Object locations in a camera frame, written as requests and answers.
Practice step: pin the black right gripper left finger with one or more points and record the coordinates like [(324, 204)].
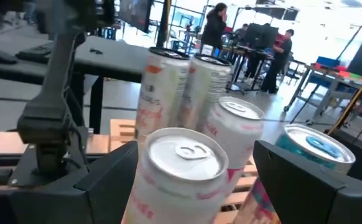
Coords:
[(59, 205)]

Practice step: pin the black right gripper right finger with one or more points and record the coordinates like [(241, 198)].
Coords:
[(308, 202)]

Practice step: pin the pink white Spindrift can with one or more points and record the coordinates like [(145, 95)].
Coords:
[(181, 174), (234, 133)]

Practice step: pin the white slim can black lid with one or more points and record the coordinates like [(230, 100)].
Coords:
[(159, 93)]

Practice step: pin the white Celsius tropical can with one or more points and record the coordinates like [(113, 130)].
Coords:
[(206, 90)]

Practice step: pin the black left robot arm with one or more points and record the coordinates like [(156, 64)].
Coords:
[(50, 118)]

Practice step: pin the wooden slatted shelf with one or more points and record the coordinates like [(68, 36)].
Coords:
[(122, 130)]

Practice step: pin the blue silver Red Bull can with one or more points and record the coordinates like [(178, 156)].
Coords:
[(314, 146)]

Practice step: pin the yellow black diagonal pole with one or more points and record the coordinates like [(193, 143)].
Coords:
[(352, 102)]

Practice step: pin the grey table colourful items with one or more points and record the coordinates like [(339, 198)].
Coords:
[(333, 81)]

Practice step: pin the blue storage bin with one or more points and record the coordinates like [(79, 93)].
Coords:
[(327, 61)]

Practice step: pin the person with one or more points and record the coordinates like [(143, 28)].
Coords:
[(277, 62), (241, 31), (213, 29)]

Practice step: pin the black remote controller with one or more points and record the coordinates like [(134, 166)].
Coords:
[(33, 53)]

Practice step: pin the black standing desk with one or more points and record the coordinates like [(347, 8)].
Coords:
[(246, 54)]

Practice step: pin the black monitor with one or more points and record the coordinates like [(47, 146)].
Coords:
[(262, 35)]

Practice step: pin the dark monitor screen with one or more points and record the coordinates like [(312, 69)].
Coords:
[(136, 14)]

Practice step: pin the black vertical post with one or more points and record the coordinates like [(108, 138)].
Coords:
[(163, 21)]

